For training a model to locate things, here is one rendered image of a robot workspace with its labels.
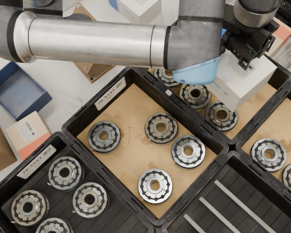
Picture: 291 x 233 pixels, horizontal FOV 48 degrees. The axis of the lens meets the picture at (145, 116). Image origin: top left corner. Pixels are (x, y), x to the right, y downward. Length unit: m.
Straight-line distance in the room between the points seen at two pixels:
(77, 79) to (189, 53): 0.81
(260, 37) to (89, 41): 0.31
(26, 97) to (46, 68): 0.14
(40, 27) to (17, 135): 0.64
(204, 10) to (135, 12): 0.79
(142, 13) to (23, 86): 0.54
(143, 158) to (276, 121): 0.43
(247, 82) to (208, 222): 0.43
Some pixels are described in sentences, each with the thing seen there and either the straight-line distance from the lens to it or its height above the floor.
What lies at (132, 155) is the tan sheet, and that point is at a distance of 1.03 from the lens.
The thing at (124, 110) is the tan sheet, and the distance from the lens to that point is 1.07.
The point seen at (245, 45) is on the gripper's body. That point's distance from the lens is 0.70.
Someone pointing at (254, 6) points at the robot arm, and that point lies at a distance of 0.60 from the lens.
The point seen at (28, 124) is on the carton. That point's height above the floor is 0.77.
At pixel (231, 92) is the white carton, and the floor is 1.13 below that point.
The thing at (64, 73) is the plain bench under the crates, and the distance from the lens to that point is 1.33.
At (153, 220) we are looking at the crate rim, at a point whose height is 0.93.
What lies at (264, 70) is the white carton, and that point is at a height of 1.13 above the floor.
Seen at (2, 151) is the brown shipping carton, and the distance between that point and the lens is 1.17.
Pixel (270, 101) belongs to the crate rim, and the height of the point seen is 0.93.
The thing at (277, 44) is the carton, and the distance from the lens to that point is 1.31.
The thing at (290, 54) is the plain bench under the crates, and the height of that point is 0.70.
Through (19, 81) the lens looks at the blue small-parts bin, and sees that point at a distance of 1.37.
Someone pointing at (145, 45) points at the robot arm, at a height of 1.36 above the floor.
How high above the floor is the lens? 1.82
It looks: 69 degrees down
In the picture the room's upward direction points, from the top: 9 degrees counter-clockwise
